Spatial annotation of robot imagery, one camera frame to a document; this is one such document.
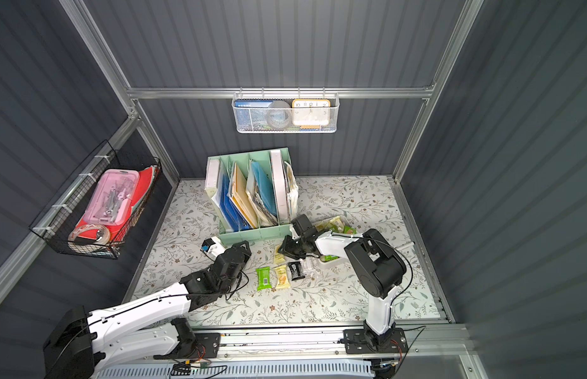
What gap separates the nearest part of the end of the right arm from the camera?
0.72m

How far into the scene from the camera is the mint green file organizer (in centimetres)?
86

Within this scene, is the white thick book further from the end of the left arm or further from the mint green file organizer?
the end of the left arm

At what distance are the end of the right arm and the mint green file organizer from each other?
0.06 meters
